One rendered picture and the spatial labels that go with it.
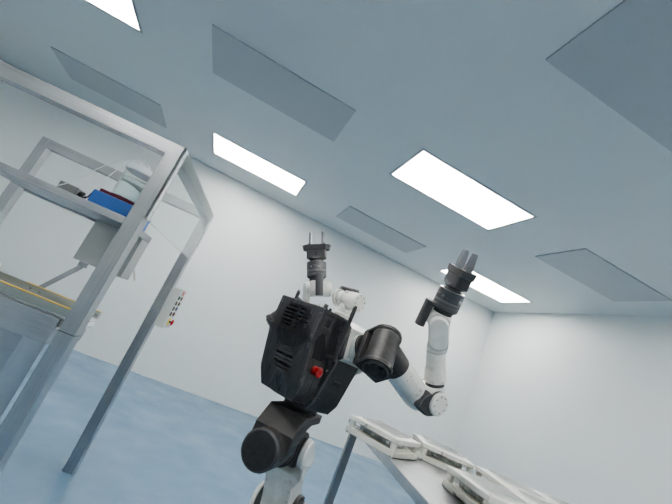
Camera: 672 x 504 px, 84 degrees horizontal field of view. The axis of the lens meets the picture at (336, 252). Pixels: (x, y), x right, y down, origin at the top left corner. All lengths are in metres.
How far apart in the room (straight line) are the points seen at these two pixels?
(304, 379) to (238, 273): 4.38
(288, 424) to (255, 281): 4.36
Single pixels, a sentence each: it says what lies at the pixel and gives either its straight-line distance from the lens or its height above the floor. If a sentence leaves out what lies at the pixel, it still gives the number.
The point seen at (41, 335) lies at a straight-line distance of 1.80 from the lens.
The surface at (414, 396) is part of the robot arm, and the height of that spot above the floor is 1.13.
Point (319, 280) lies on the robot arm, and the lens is 1.59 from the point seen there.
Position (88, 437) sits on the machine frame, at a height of 0.20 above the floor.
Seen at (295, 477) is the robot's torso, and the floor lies 0.74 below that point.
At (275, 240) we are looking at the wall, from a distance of 5.57.
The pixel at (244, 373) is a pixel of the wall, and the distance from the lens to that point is 5.53.
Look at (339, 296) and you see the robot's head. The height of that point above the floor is 1.35.
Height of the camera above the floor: 1.15
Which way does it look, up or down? 15 degrees up
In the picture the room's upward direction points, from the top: 23 degrees clockwise
